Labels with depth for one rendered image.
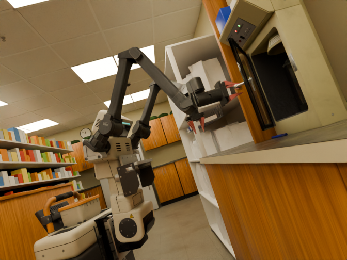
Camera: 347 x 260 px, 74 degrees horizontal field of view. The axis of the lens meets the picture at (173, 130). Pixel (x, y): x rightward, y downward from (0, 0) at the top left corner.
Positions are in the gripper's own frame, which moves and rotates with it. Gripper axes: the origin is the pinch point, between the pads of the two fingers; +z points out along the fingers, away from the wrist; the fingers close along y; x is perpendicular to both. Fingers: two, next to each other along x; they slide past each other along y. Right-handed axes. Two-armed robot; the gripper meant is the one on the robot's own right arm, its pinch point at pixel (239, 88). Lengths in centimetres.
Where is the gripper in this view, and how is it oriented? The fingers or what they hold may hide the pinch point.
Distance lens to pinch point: 106.3
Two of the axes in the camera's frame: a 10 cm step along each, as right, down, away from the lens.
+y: -3.0, -9.5, 1.2
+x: -0.5, 1.5, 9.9
